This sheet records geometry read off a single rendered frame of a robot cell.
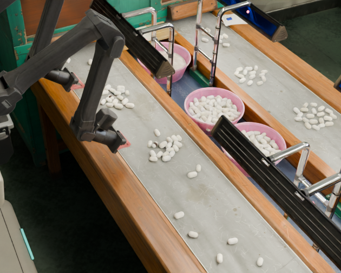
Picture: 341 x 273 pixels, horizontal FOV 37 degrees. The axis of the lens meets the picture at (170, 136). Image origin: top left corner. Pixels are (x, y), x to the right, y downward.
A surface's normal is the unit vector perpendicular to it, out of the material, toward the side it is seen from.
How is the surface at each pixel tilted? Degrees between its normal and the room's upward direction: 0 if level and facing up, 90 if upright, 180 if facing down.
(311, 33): 0
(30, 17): 90
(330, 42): 0
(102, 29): 95
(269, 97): 0
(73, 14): 89
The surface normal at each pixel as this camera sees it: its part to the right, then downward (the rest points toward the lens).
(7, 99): 0.52, 0.65
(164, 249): 0.04, -0.74
